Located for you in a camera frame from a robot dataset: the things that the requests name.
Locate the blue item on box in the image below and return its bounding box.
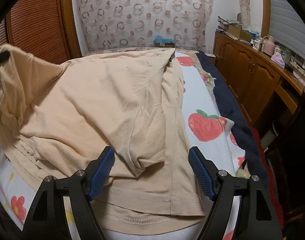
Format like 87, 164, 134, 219
153, 35, 175, 48

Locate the stack of folded papers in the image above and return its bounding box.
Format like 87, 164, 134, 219
217, 16, 242, 31

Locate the tied cream curtain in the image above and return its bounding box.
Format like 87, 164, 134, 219
239, 0, 251, 29

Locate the circle-pattern lace curtain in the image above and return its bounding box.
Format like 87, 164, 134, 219
76, 0, 213, 51

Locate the cardboard box on cabinet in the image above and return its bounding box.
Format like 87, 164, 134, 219
228, 25, 253, 42

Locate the white strawberry flower blanket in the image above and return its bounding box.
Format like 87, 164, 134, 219
0, 52, 245, 231

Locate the navy blue blanket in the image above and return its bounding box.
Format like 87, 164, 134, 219
196, 51, 270, 188

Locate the grey window roller blind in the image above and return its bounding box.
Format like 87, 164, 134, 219
269, 0, 305, 60

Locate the beige t-shirt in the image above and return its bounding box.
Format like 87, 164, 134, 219
0, 44, 205, 235

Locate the purple tissue pack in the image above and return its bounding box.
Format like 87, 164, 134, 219
271, 52, 285, 68

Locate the pink thermos jug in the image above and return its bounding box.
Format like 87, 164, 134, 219
262, 35, 276, 56

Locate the brown louvered wardrobe door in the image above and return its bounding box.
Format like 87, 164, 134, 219
0, 0, 82, 64

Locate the wooden sideboard cabinet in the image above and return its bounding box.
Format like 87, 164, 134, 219
213, 31, 303, 125

